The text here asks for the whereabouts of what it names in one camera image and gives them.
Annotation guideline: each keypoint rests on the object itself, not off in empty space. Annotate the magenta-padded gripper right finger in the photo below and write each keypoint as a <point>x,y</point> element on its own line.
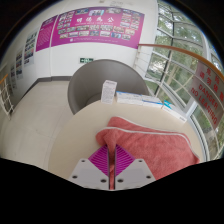
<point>128,173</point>

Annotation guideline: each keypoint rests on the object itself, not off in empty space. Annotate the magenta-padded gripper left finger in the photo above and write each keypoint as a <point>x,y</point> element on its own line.
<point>96,173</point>

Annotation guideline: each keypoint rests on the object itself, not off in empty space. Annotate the pink towel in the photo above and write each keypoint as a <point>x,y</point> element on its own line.
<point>156,148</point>

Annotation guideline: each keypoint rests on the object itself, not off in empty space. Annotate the flat white blue box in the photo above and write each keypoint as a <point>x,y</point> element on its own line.
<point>175,111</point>
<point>129,98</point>
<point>152,101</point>

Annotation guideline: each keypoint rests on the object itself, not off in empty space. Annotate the small upright white box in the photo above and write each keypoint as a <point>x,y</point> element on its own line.
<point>108,91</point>

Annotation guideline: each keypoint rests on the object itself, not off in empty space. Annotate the grey tub chair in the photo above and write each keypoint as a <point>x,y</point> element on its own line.
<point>86,81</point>

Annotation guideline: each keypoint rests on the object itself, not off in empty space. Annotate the green exit sign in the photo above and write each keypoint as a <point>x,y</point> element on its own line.
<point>86,60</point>

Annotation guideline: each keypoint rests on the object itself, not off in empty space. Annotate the white red warning sign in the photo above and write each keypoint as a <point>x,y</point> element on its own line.
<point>208,91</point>

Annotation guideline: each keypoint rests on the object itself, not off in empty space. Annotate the white stair railing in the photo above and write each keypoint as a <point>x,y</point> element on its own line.
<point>6,96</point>

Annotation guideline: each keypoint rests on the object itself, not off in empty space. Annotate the white railing with wooden handrail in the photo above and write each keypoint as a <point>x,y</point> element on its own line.
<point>173,49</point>

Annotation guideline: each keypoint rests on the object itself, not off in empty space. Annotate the large magenta photo poster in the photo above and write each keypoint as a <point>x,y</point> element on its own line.
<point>98,28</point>

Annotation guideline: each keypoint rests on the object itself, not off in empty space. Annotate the narrow magenta text poster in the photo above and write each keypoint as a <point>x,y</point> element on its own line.
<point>46,33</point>

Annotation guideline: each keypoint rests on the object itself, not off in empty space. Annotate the white photo wall poster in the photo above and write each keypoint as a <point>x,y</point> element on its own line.
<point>12,77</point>
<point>30,48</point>
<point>19,65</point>

